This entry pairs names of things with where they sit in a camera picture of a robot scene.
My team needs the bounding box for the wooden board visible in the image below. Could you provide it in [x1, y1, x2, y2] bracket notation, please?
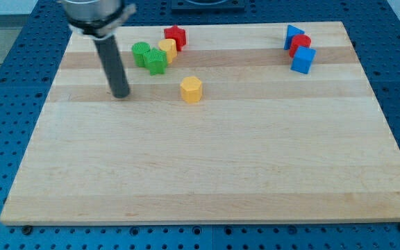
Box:
[0, 22, 400, 226]

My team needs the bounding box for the green cylinder block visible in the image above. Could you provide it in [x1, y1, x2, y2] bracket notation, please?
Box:
[131, 42, 150, 67]

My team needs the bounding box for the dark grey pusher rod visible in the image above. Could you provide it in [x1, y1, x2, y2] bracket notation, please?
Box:
[94, 35, 130, 99]

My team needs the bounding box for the blue cube block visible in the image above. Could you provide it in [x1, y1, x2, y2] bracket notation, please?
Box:
[290, 46, 317, 74]

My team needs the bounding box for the green star block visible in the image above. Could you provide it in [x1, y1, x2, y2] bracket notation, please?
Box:
[143, 48, 168, 76]

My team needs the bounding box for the blue triangle block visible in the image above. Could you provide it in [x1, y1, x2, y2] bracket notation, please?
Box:
[283, 24, 305, 50]

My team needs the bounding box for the yellow hexagon block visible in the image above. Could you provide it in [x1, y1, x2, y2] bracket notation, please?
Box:
[180, 76, 203, 103]

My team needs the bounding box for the red cylinder block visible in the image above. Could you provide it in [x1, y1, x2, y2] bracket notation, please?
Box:
[289, 34, 312, 58]

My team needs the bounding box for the red star block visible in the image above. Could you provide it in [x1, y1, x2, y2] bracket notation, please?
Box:
[163, 25, 187, 51]

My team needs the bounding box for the yellow heart block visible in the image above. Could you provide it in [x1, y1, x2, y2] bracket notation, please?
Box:
[158, 38, 178, 64]

